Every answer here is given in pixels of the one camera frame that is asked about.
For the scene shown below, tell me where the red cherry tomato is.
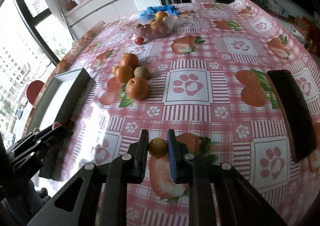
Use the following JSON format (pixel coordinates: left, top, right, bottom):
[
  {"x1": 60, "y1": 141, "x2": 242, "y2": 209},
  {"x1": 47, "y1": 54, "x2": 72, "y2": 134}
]
[
  {"x1": 52, "y1": 121, "x2": 62, "y2": 130},
  {"x1": 135, "y1": 37, "x2": 144, "y2": 45}
]

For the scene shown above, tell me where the pink strawberry pattern tablecloth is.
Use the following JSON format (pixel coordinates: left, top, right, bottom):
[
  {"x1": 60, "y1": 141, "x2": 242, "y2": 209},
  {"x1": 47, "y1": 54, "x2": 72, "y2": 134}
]
[{"x1": 40, "y1": 0, "x2": 319, "y2": 225}]

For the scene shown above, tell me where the greenish brown kiwi fruit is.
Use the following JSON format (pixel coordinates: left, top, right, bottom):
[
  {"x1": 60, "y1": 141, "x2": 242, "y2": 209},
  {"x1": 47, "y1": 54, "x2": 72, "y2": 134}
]
[{"x1": 134, "y1": 66, "x2": 151, "y2": 80}]

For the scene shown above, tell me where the orange tangerine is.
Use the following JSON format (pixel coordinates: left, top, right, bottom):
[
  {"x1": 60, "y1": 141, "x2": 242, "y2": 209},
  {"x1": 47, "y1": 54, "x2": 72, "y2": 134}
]
[
  {"x1": 125, "y1": 77, "x2": 150, "y2": 100},
  {"x1": 113, "y1": 65, "x2": 134, "y2": 83},
  {"x1": 120, "y1": 52, "x2": 139, "y2": 69}
]

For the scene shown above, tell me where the small yellow kumquat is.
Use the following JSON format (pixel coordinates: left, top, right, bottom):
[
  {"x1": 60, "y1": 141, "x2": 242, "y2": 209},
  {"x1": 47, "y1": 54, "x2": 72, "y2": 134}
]
[{"x1": 149, "y1": 138, "x2": 168, "y2": 159}]

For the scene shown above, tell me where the white rectangular tray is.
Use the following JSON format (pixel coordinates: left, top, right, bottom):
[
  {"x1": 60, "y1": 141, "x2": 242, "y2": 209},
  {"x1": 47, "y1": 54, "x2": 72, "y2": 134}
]
[{"x1": 27, "y1": 68, "x2": 95, "y2": 134}]

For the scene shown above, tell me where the white cabinet counter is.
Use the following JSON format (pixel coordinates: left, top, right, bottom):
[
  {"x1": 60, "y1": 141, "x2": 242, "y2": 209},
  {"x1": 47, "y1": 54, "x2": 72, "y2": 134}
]
[{"x1": 65, "y1": 0, "x2": 138, "y2": 39}]

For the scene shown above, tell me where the clear glass fruit bowl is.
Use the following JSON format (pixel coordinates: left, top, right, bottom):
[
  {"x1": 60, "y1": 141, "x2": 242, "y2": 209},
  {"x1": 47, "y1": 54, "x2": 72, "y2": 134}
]
[{"x1": 129, "y1": 13, "x2": 175, "y2": 39}]

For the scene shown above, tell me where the orange fruit in bowl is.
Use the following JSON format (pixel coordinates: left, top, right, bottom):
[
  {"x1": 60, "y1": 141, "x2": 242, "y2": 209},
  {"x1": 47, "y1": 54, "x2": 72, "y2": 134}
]
[{"x1": 155, "y1": 11, "x2": 168, "y2": 22}]

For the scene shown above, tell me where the red plastic chair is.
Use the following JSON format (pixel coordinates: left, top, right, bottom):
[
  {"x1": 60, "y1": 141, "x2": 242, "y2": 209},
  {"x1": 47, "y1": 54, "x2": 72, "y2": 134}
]
[{"x1": 26, "y1": 80, "x2": 44, "y2": 104}]

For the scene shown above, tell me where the small tan longan fruit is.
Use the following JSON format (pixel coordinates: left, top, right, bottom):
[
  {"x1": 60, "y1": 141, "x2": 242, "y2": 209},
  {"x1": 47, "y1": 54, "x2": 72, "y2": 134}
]
[{"x1": 33, "y1": 127, "x2": 40, "y2": 133}]

